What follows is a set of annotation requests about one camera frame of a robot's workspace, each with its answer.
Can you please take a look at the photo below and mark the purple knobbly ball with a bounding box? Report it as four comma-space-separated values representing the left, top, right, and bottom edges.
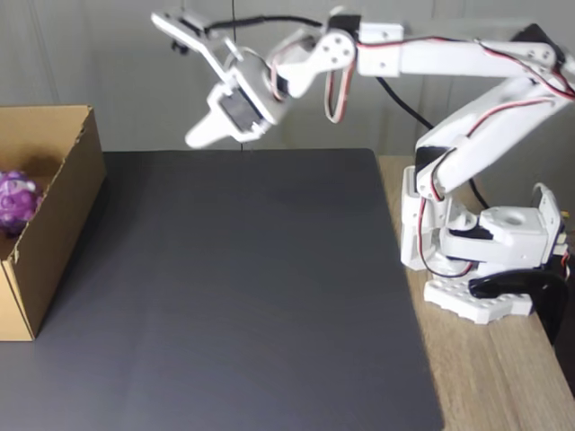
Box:
0, 169, 45, 237

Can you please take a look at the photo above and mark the brown cardboard box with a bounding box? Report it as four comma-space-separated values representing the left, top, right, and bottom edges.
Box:
0, 105, 108, 342

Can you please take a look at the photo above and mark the dark grey mat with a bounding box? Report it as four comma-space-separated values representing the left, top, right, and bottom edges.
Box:
0, 149, 447, 431

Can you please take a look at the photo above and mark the black table clamp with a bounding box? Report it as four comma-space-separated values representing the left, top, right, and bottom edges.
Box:
468, 268, 568, 347

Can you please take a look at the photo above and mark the black camera cable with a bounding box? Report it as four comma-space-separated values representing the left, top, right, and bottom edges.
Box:
204, 15, 493, 210

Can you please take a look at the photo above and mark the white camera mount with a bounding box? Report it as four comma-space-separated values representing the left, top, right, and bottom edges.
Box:
150, 11, 246, 86

